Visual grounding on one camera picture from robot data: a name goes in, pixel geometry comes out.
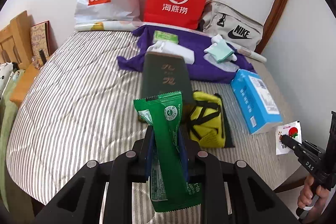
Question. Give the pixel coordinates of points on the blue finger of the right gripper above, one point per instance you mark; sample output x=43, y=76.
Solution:
x=312, y=148
x=292, y=145

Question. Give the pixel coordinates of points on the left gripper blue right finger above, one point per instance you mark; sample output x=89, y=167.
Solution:
x=206, y=169

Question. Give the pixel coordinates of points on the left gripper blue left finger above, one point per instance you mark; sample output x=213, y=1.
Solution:
x=129, y=167

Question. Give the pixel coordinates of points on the fruit pattern sachet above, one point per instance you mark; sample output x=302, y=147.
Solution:
x=292, y=129

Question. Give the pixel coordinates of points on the green snack packet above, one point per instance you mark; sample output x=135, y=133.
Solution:
x=169, y=186

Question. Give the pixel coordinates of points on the yellow mesh pouch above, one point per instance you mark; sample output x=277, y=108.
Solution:
x=207, y=123

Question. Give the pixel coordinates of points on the clear bubble wrap bag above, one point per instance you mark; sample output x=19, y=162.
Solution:
x=226, y=66

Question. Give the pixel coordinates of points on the mint green sock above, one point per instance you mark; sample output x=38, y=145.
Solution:
x=220, y=50

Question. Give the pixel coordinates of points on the green tissue pack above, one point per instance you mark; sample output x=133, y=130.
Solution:
x=165, y=37

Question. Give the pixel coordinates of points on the white tissue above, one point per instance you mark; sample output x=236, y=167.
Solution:
x=160, y=47

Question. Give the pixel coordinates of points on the person's right hand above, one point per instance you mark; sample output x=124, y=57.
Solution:
x=306, y=195

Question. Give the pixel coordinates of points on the blue tissue box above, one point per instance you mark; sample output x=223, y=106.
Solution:
x=259, y=109

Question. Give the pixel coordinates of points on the dark green tea tin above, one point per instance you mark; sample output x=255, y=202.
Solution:
x=164, y=73

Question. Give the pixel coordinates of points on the purple towel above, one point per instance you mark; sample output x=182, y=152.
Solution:
x=200, y=70

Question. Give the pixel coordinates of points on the wooden nightstand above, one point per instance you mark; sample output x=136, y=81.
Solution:
x=24, y=84

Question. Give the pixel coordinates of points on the green blanket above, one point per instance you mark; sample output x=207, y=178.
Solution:
x=9, y=112

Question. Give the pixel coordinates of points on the beige Nike waist bag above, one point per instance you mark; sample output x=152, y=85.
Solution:
x=219, y=18

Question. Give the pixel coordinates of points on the white spotted pillow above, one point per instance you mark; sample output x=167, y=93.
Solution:
x=6, y=70

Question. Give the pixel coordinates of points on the wooden headboard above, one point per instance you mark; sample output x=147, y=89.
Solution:
x=16, y=41

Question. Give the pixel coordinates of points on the brown wooden door frame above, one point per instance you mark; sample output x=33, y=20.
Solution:
x=271, y=22

